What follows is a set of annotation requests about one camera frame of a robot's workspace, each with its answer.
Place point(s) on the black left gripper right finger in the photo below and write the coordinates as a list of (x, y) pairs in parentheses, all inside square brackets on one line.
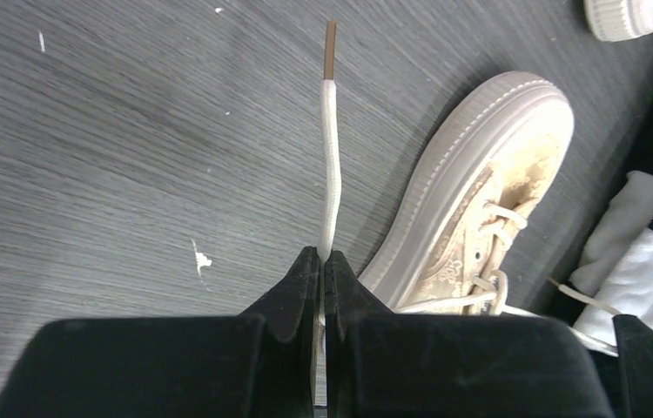
[(385, 364)]

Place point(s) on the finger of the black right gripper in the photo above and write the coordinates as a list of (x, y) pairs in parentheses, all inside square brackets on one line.
[(634, 343)]

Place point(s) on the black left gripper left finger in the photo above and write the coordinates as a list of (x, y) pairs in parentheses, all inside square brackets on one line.
[(258, 363)]

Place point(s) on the beige sneaker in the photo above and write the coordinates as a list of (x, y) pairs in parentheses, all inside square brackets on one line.
[(473, 190), (619, 20)]

